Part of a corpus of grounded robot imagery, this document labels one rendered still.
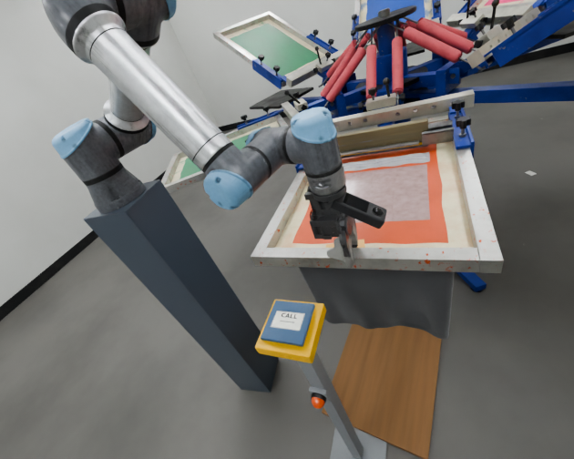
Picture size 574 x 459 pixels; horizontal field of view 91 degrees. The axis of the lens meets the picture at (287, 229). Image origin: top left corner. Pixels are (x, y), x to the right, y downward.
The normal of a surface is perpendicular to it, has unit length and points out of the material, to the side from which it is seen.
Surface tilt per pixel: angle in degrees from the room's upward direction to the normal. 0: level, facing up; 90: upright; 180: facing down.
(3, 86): 90
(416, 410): 0
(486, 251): 0
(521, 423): 0
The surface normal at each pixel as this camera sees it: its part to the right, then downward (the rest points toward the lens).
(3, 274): 0.90, -0.03
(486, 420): -0.30, -0.76
